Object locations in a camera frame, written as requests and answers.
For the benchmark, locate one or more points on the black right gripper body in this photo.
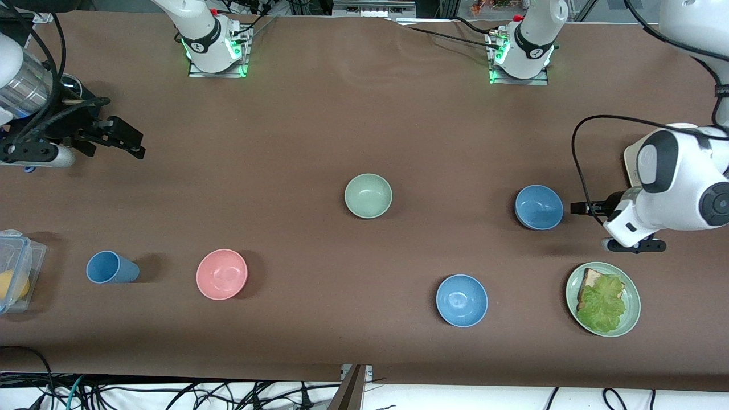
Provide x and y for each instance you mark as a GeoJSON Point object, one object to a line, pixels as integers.
{"type": "Point", "coordinates": [69, 124]}

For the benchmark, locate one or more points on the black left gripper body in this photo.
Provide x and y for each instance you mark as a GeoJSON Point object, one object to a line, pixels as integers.
{"type": "Point", "coordinates": [613, 201]}

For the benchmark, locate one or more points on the blue bowl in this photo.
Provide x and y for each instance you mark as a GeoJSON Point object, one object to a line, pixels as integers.
{"type": "Point", "coordinates": [538, 206]}
{"type": "Point", "coordinates": [461, 300]}

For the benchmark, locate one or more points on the green bowl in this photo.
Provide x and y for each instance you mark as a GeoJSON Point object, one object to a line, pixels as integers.
{"type": "Point", "coordinates": [368, 195]}

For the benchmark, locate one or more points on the pink bowl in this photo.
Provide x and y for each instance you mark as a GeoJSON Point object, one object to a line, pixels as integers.
{"type": "Point", "coordinates": [221, 274]}

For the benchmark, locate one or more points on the glass lid blue knob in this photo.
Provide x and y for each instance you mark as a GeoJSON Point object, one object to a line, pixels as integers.
{"type": "Point", "coordinates": [71, 85]}

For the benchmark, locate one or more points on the white toaster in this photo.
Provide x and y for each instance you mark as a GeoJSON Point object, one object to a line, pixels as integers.
{"type": "Point", "coordinates": [631, 165]}

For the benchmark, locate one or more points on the bread slice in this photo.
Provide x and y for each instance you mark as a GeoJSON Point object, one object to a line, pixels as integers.
{"type": "Point", "coordinates": [591, 279]}

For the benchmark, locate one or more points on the green lettuce leaf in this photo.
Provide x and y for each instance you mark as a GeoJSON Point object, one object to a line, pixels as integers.
{"type": "Point", "coordinates": [603, 304]}

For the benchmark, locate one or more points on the green plate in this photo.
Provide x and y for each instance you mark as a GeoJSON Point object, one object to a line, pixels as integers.
{"type": "Point", "coordinates": [632, 307]}

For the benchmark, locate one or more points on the blue cup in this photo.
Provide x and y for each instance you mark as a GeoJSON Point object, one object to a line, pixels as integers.
{"type": "Point", "coordinates": [111, 267]}

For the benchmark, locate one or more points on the clear plastic container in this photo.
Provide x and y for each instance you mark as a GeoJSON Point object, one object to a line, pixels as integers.
{"type": "Point", "coordinates": [35, 262]}

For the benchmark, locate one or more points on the yellow fruit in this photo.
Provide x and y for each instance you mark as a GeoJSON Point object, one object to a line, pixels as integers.
{"type": "Point", "coordinates": [11, 285]}

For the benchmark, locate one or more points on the brown table cloth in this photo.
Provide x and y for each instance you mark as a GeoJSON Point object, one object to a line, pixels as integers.
{"type": "Point", "coordinates": [364, 142]}

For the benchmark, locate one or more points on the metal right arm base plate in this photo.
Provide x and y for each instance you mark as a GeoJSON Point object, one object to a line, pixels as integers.
{"type": "Point", "coordinates": [199, 73]}

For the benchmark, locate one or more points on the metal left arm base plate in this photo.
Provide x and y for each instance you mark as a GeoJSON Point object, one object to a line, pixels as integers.
{"type": "Point", "coordinates": [535, 81]}

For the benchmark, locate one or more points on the metal table bracket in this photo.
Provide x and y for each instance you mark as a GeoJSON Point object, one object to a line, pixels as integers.
{"type": "Point", "coordinates": [350, 393]}

